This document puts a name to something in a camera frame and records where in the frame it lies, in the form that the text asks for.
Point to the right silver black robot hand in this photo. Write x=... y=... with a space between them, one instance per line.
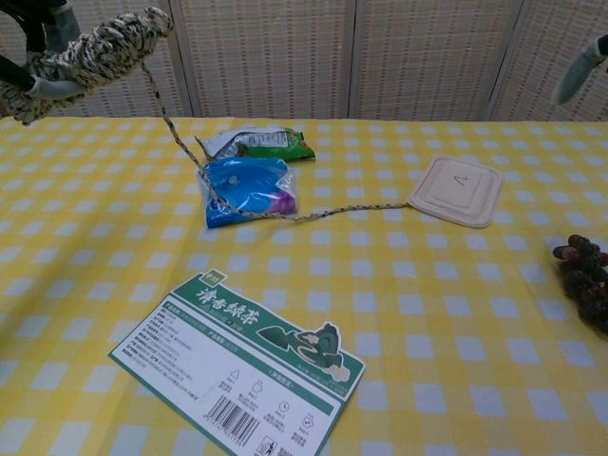
x=577 y=76

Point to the beige rectangular container lid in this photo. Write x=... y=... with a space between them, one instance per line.
x=456 y=195

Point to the green snack bag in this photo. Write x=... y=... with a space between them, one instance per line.
x=280 y=145

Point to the green tea packaging card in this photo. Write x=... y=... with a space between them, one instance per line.
x=214 y=361

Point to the dark red grape bunch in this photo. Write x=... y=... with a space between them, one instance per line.
x=584 y=280

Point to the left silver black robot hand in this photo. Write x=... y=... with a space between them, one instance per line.
x=62 y=19

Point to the yellow white checkered tablecloth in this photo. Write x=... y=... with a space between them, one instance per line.
x=427 y=309

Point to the blue plastic packet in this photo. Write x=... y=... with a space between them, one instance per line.
x=247 y=185

